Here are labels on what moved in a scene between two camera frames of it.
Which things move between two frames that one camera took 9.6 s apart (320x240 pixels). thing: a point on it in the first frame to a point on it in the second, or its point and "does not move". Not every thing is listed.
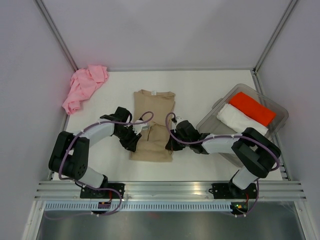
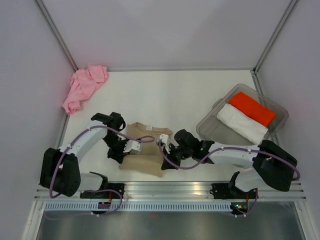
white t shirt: (233, 117) does not move
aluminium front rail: (266, 190) does not move
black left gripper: (131, 145) to (118, 155)
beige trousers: (156, 107) to (150, 159)
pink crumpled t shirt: (84, 82) does not move
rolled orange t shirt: (253, 108) does not move
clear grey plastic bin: (210, 124) does not move
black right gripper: (172, 145) to (170, 156)
